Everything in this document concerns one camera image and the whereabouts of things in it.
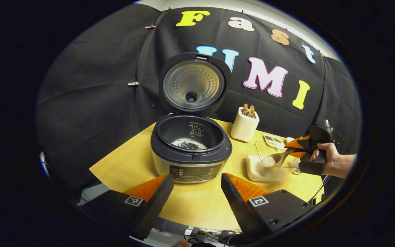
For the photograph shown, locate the tangle of floor cables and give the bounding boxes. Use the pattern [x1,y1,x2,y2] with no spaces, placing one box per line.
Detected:
[184,228,242,246]

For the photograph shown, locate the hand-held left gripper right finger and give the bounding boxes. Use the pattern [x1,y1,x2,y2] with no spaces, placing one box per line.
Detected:
[221,173,316,242]

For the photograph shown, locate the clear rice container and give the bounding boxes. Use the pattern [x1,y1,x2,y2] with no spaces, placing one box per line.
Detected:
[246,141,299,182]

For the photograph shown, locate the black backdrop cloth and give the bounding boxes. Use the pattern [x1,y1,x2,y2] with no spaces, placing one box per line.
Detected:
[35,3,362,192]

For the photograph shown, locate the white rice grains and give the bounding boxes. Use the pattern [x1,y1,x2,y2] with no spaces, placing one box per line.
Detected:
[172,139,207,151]

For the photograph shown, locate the white toaster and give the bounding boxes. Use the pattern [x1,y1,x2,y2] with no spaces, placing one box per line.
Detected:
[231,106,260,143]

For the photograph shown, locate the wooden spoon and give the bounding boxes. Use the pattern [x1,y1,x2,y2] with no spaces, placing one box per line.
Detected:
[267,149,296,168]

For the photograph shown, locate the dark grey rice cooker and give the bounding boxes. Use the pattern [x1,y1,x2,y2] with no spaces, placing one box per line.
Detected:
[151,52,233,184]

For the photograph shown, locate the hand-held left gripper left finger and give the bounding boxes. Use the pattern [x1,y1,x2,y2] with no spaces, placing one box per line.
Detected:
[77,174,175,241]

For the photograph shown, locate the white divided seasoning dish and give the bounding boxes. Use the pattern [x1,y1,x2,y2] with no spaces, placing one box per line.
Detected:
[264,134,285,150]

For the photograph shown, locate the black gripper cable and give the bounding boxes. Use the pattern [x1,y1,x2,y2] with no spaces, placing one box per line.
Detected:
[307,174,332,204]

